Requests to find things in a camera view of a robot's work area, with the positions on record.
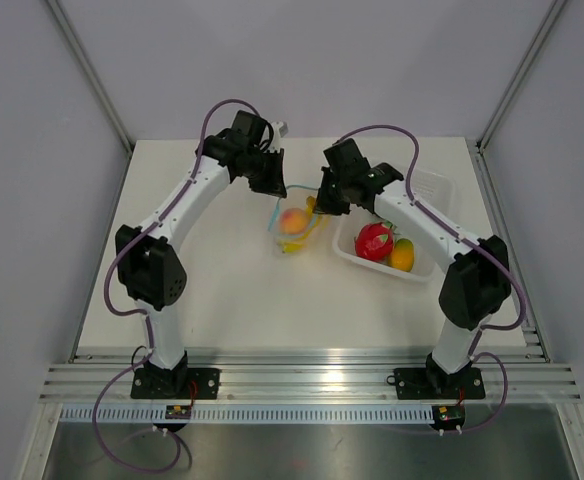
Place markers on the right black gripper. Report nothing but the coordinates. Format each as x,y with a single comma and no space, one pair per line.
325,205

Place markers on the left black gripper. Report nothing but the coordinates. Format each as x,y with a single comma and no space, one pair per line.
273,185

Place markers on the yellow mango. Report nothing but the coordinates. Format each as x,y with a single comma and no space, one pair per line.
310,204

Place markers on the orange peach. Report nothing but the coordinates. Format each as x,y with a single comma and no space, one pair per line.
293,221

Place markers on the clear zip top bag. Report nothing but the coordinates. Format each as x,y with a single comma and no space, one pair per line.
296,198

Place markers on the yellow banana bunch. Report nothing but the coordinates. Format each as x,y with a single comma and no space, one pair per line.
297,243

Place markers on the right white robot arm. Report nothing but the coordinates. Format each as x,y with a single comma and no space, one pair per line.
477,279

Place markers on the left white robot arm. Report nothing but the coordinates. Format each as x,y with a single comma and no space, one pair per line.
147,263

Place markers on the red dragon fruit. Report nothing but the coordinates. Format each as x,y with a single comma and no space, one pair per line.
375,241

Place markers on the orange green mango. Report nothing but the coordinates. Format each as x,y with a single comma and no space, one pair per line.
402,256

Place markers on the white plastic basket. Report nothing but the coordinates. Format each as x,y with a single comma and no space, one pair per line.
412,240

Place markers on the right small circuit board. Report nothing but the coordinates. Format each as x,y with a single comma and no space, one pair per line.
449,416

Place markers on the small circuit board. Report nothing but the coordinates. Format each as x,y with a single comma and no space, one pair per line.
449,416
178,412

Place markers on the left small circuit board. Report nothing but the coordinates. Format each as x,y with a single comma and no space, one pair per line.
178,412

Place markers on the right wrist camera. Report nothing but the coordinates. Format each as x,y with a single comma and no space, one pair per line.
345,159

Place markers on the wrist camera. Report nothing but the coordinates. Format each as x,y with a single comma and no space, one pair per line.
259,132
345,159

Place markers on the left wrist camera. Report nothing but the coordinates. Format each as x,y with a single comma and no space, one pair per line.
259,132

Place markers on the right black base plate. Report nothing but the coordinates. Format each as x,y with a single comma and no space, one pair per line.
418,383

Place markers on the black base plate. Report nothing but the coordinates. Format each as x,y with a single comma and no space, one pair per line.
418,383
200,383

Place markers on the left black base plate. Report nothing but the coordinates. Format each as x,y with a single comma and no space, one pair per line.
200,383

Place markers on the left aluminium corner post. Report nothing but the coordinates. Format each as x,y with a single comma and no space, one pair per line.
79,53

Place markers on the aluminium corner post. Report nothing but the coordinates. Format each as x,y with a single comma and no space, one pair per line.
79,53
522,71

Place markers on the aluminium rail beam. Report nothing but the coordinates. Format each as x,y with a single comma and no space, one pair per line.
312,376

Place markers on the right aluminium corner post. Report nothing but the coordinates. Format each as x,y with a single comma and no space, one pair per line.
522,71

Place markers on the white slotted cable duct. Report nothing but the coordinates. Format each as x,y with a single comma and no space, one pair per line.
255,414

